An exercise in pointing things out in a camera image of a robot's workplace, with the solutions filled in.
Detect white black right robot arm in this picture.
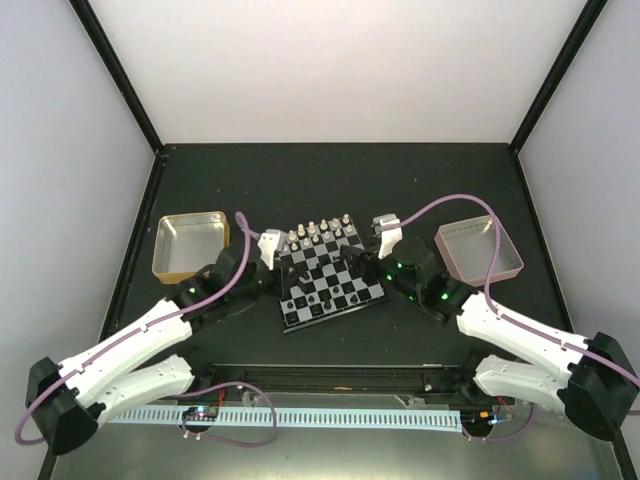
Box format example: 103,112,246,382
340,237,639,441

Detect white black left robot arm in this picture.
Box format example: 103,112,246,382
25,249,302,456

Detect black white chessboard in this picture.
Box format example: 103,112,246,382
257,214,386,333

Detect pink rimmed metal tin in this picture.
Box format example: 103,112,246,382
434,215,524,287

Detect gold rimmed metal tin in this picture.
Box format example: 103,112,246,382
151,211,230,285

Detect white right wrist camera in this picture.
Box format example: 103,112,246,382
372,213,403,260

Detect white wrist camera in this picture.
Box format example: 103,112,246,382
257,229,287,270
372,213,403,260

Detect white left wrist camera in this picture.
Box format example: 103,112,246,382
257,229,287,270

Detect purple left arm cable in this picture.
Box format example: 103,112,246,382
13,212,279,446

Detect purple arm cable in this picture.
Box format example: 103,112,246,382
399,194,640,444
13,212,279,446

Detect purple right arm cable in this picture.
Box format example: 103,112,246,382
399,194,640,444

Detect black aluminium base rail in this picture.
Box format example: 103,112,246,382
190,364,497,405

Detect white slotted cable duct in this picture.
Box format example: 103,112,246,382
111,405,463,433

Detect left black frame post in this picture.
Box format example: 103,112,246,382
67,0,166,156

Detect black frame post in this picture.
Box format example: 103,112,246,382
509,0,611,151
67,0,166,156

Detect right black frame post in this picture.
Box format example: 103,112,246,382
509,0,611,151

